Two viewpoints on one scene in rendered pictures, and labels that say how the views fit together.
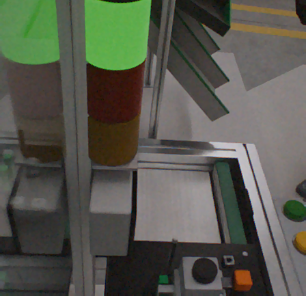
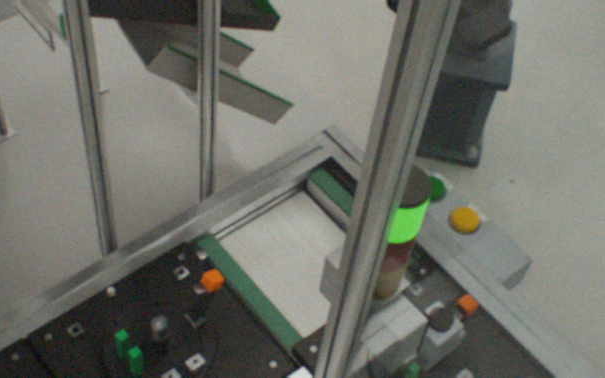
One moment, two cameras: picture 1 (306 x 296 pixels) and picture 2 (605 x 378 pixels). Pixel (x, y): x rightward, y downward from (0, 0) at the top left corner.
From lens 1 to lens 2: 0.67 m
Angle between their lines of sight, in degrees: 29
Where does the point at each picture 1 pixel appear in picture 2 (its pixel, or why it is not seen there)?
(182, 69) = (228, 87)
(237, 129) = not seen: hidden behind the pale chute
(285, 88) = not seen: outside the picture
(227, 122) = not seen: hidden behind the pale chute
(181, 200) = (304, 248)
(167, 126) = (184, 147)
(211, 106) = (271, 109)
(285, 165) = (361, 118)
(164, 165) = (251, 215)
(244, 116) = (265, 69)
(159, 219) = (300, 286)
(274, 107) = (289, 31)
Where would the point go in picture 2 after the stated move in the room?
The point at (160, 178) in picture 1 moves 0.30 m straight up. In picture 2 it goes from (258, 235) to (270, 94)
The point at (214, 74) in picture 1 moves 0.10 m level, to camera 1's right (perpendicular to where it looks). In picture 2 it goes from (232, 52) to (287, 31)
